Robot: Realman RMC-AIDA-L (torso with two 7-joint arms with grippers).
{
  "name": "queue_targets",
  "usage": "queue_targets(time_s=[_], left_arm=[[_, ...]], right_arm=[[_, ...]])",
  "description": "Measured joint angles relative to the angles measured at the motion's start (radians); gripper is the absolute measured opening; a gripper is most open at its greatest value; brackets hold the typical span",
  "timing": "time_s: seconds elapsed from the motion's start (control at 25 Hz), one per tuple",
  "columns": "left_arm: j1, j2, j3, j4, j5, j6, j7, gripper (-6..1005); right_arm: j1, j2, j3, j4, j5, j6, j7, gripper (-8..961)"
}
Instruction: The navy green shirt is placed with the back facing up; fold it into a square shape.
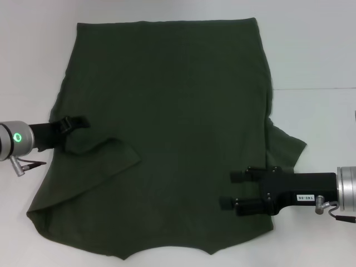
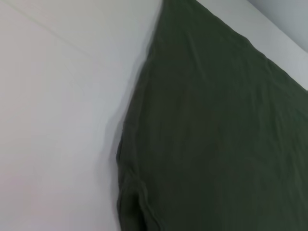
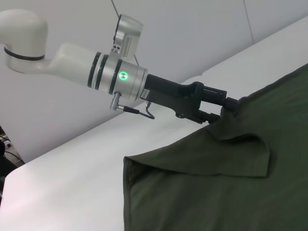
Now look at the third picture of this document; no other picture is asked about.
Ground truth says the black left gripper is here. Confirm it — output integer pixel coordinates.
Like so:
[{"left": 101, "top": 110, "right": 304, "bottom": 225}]
[{"left": 140, "top": 74, "right": 242, "bottom": 125}]

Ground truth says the dark green shirt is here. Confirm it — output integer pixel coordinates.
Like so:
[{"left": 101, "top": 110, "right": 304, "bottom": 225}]
[{"left": 123, "top": 63, "right": 308, "bottom": 231}]

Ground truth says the dark equipment beside table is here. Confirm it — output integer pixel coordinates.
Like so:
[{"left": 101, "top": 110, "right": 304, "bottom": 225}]
[{"left": 0, "top": 125, "right": 26, "bottom": 193}]

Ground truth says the left arm connector cable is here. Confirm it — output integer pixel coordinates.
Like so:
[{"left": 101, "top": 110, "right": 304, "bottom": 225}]
[{"left": 109, "top": 91, "right": 156, "bottom": 120}]

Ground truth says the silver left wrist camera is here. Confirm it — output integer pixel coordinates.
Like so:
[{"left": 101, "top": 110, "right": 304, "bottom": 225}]
[{"left": 111, "top": 14, "right": 144, "bottom": 60}]

